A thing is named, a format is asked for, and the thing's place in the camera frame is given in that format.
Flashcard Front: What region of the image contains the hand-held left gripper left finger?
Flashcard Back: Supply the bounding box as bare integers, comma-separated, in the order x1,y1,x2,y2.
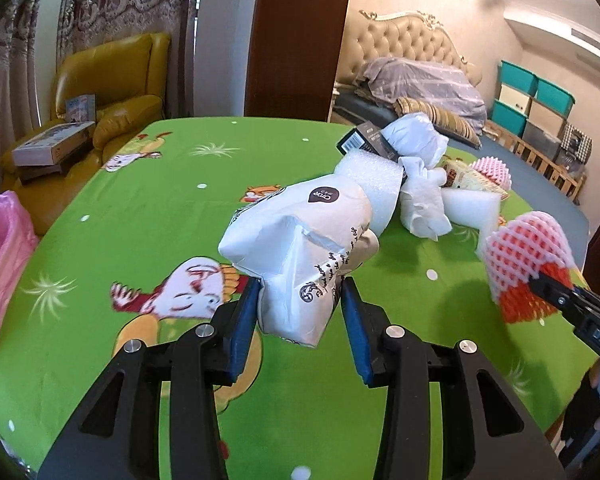
37,276,266,480

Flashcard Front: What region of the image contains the beige snack packet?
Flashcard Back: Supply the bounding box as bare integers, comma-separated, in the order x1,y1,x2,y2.
437,157,511,203

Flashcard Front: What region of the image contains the small blue white box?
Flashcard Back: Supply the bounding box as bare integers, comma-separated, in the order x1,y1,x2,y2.
64,94,98,124

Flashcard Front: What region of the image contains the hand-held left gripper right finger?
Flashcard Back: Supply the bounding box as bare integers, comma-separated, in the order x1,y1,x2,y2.
340,276,566,480

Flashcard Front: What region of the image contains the black card package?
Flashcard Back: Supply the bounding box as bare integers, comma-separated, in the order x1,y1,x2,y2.
336,121,406,181

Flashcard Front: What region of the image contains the brown wooden door panel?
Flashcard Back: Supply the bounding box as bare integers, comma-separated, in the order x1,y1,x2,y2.
243,0,356,123

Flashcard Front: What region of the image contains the pink plastic trash bag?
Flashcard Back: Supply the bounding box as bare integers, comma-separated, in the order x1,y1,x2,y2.
0,190,41,386

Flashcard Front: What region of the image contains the yellow leather armchair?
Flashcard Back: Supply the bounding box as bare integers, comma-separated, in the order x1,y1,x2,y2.
0,32,172,236

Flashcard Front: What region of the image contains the brown striped pillow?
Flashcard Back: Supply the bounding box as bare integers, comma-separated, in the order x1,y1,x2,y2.
392,96,482,150

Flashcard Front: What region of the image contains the stack of teal-lidded storage boxes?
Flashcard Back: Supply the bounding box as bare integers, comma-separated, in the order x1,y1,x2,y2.
490,60,577,150

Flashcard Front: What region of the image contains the white foam sheet roll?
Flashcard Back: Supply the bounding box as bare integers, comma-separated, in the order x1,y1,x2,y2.
334,149,406,236

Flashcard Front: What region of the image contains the grey striped duvet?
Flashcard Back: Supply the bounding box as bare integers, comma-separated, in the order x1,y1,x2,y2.
355,56,488,133

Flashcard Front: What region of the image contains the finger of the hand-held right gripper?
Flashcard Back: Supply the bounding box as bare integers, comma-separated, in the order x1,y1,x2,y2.
527,266,600,328

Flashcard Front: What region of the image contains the white printed plastic bag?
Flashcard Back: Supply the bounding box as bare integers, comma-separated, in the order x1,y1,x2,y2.
217,172,381,350

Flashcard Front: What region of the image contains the patterned lace curtain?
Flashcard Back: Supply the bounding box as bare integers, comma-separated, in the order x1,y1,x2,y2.
0,0,203,171

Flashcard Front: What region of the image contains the flat white cardboard box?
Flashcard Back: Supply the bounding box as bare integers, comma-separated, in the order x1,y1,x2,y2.
11,121,97,167

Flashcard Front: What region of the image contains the checkered bag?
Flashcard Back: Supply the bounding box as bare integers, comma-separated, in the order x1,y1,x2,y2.
560,122,594,165

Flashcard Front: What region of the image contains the dark brown flat box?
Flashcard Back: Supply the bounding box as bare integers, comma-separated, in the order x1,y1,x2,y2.
17,147,97,185

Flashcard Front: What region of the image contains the white crumpled plastic bag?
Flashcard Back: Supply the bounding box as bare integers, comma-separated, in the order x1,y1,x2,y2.
380,112,448,170
396,156,453,241

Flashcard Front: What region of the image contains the wooden bed rail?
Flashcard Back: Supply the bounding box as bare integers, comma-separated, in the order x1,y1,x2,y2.
482,119,587,206

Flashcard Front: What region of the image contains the white foam block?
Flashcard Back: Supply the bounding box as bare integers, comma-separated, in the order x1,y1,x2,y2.
439,186,505,227

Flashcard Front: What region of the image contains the pink orange foam fruit net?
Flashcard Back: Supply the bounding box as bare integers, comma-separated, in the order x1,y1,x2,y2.
477,210,577,325

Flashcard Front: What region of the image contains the green printed tablecloth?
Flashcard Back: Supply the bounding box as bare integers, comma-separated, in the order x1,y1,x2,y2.
0,116,600,480

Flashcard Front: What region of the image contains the beige tufted bed headboard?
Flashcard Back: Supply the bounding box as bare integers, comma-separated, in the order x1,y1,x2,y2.
331,9,483,121

